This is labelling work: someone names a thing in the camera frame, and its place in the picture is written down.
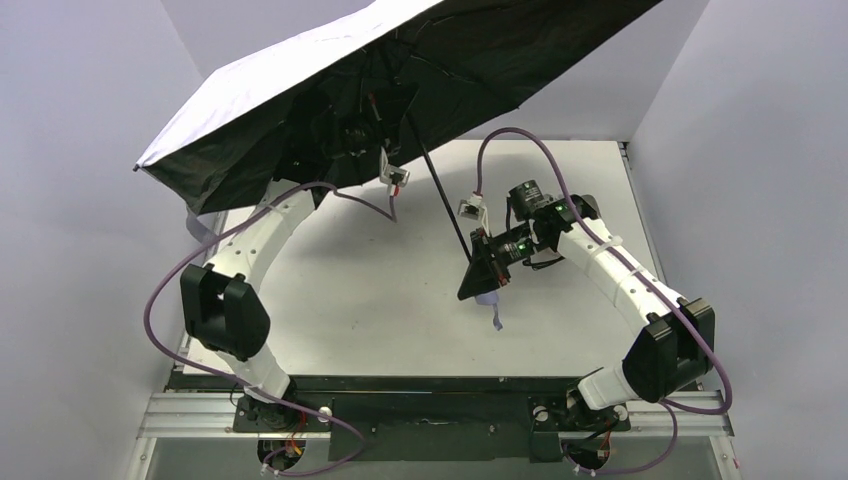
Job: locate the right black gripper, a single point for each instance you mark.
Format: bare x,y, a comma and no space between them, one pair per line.
490,258

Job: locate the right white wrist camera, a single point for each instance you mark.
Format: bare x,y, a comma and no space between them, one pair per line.
474,208

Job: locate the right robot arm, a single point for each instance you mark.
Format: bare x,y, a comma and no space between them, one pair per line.
672,335

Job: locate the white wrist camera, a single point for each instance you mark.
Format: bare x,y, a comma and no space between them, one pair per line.
474,208
395,178

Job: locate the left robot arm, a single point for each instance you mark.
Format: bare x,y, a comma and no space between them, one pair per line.
221,304

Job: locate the lilac umbrella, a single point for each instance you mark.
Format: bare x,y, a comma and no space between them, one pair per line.
396,78

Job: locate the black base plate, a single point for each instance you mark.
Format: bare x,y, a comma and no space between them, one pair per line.
426,418

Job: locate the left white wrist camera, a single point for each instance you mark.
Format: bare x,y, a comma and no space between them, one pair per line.
395,178

